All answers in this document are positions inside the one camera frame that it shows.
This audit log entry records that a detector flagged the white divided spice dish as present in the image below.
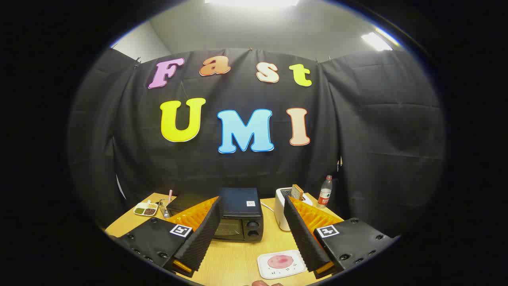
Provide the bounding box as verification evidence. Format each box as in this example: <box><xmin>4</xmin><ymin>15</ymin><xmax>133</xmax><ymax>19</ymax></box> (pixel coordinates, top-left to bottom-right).
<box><xmin>133</xmin><ymin>200</ymin><xmax>159</xmax><ymax>217</ymax></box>

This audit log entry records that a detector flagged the ceiling light panel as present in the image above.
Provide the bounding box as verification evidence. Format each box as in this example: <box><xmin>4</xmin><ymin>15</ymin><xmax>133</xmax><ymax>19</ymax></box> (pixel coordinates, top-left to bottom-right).
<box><xmin>204</xmin><ymin>0</ymin><xmax>300</xmax><ymax>8</ymax></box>
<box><xmin>360</xmin><ymin>32</ymin><xmax>393</xmax><ymax>51</ymax></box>

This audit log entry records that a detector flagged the white pop-up toaster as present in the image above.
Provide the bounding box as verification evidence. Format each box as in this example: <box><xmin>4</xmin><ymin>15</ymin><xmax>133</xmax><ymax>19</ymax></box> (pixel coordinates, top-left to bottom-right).
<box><xmin>275</xmin><ymin>187</ymin><xmax>314</xmax><ymax>232</ymax></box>

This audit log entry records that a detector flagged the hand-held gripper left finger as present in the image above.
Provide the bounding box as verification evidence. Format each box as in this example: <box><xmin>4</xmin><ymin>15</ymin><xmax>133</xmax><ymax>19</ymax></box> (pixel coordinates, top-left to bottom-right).
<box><xmin>115</xmin><ymin>196</ymin><xmax>223</xmax><ymax>278</ymax></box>

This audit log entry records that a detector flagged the black toaster oven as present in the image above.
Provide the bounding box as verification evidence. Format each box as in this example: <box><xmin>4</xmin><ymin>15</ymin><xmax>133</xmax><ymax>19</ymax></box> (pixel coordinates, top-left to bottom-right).
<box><xmin>212</xmin><ymin>187</ymin><xmax>264</xmax><ymax>243</ymax></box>

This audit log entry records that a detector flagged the clear plastic water bottle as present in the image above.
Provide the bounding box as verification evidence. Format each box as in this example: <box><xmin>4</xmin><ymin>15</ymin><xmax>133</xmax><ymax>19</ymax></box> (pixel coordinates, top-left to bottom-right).
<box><xmin>316</xmin><ymin>175</ymin><xmax>333</xmax><ymax>209</ymax></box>

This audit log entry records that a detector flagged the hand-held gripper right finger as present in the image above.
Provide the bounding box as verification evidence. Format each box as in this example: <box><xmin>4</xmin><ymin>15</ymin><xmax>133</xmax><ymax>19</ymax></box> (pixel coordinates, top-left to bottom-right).
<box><xmin>283</xmin><ymin>195</ymin><xmax>399</xmax><ymax>278</ymax></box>

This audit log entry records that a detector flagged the pink round food slice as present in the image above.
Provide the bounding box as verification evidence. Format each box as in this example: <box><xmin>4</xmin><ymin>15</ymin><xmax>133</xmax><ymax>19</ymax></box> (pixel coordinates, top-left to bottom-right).
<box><xmin>267</xmin><ymin>255</ymin><xmax>294</xmax><ymax>269</ymax></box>

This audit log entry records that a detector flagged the white square plate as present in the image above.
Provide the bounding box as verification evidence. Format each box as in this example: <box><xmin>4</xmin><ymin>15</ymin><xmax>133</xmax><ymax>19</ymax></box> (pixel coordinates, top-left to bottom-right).
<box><xmin>257</xmin><ymin>249</ymin><xmax>308</xmax><ymax>280</ymax></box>

